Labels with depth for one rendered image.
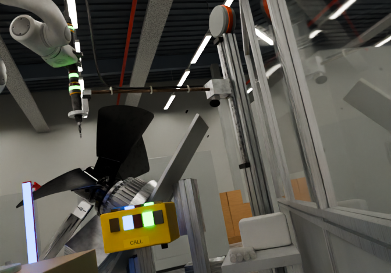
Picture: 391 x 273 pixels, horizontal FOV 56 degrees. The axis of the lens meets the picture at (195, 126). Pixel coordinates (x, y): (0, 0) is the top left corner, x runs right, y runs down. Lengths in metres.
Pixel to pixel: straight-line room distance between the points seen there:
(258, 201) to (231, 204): 7.75
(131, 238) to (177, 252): 6.13
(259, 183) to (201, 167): 5.58
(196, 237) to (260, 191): 0.41
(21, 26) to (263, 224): 1.01
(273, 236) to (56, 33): 0.97
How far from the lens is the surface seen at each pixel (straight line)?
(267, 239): 1.36
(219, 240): 7.20
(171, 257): 7.00
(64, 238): 1.41
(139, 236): 0.88
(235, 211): 9.39
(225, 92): 1.64
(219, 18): 1.80
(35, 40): 1.24
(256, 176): 1.61
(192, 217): 1.35
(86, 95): 1.43
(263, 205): 1.62
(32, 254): 1.06
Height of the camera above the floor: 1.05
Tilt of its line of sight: 12 degrees up
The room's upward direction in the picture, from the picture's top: 11 degrees counter-clockwise
